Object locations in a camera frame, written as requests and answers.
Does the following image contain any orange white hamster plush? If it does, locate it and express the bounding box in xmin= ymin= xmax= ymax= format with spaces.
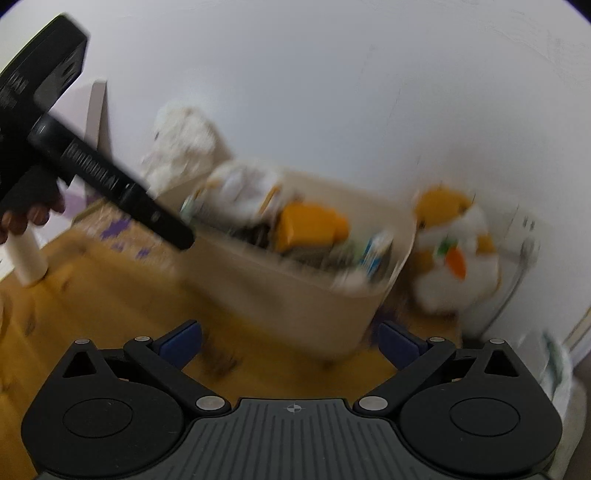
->
xmin=410 ymin=184 xmax=503 ymax=315

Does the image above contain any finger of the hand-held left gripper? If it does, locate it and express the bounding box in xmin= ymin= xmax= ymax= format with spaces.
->
xmin=28 ymin=112 xmax=195 ymax=251

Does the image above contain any person's left hand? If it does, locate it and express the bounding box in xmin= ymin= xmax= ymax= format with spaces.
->
xmin=0 ymin=200 xmax=66 ymax=245

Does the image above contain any white wall socket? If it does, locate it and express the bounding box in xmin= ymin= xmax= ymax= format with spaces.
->
xmin=502 ymin=207 xmax=542 ymax=261

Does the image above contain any white cylinder tube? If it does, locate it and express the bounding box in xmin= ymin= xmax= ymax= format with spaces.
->
xmin=4 ymin=229 xmax=48 ymax=288

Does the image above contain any blue white packet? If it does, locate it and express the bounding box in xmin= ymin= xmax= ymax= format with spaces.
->
xmin=358 ymin=232 xmax=394 ymax=280

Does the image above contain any beige plastic storage bin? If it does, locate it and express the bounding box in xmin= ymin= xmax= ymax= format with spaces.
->
xmin=178 ymin=161 xmax=417 ymax=363

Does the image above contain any beige upright board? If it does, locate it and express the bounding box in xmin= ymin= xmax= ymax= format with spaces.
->
xmin=84 ymin=80 xmax=115 ymax=160

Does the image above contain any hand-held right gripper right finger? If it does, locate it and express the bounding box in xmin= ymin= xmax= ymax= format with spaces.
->
xmin=353 ymin=320 xmax=532 ymax=415

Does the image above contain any white green plastic bag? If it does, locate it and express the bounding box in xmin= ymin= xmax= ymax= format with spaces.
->
xmin=538 ymin=330 xmax=574 ymax=418

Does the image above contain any orange box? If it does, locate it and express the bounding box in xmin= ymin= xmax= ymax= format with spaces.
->
xmin=276 ymin=202 xmax=350 ymax=254

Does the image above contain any white fluffy plush bunny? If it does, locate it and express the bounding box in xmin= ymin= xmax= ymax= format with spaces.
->
xmin=140 ymin=103 xmax=221 ymax=188

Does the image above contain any yellow purple printed desktop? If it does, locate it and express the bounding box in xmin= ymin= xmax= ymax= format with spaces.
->
xmin=0 ymin=196 xmax=467 ymax=480

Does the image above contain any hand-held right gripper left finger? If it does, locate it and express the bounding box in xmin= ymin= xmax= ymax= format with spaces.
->
xmin=60 ymin=320 xmax=232 ymax=416

